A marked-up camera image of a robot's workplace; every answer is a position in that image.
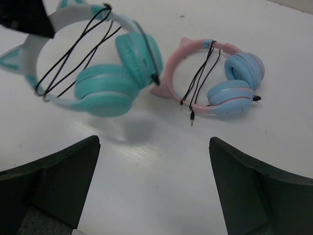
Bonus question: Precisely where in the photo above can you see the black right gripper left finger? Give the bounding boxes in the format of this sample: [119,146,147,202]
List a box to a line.
[0,135,100,235]

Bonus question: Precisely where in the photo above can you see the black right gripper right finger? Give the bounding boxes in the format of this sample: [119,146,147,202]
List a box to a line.
[209,137,313,235]

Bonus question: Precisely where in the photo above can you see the teal cat-ear headphones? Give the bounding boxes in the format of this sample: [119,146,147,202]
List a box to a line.
[0,0,163,118]

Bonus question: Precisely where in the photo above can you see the black pink headphone cable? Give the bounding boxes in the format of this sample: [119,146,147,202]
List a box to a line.
[179,40,262,127]

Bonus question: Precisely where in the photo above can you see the pink blue cat-ear headphones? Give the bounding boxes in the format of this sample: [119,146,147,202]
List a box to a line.
[150,38,265,120]

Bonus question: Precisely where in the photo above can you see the black teal headphone cable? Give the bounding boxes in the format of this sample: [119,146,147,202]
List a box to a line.
[35,2,161,101]

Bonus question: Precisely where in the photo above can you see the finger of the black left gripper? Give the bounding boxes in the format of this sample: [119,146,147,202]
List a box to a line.
[0,0,55,38]

